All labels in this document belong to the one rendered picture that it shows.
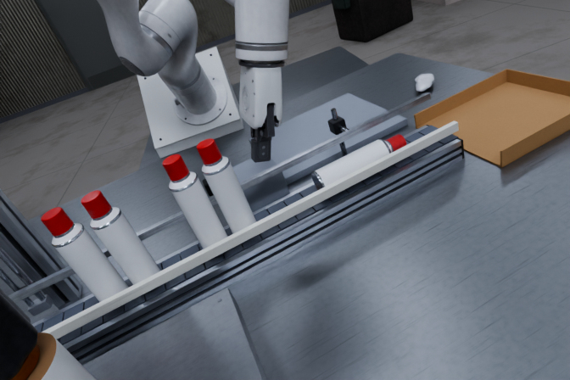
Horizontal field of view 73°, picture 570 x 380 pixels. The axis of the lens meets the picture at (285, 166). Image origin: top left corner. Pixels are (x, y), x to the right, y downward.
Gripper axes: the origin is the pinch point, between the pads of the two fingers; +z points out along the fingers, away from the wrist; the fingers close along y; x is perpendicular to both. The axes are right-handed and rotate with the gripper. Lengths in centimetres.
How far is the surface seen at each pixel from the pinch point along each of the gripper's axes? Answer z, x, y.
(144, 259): 17.6, -21.6, 1.4
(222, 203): 8.8, -7.5, 1.3
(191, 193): 5.6, -13.0, 2.2
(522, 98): -4, 68, -4
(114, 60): 81, -41, -697
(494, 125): 0, 56, 0
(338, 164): 4.8, 15.9, 0.2
